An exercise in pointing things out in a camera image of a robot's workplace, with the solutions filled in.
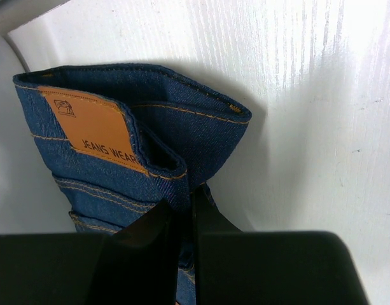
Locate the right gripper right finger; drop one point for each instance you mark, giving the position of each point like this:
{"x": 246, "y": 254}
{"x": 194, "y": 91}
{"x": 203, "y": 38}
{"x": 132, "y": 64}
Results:
{"x": 280, "y": 267}

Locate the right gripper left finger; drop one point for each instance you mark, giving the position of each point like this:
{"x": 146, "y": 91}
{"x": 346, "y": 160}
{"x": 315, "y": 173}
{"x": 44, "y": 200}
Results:
{"x": 137, "y": 265}

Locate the dark blue denim trousers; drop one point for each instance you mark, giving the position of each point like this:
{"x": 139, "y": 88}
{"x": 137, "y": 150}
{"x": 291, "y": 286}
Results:
{"x": 120, "y": 138}

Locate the white plastic laundry basket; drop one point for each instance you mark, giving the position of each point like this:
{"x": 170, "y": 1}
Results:
{"x": 30, "y": 201}

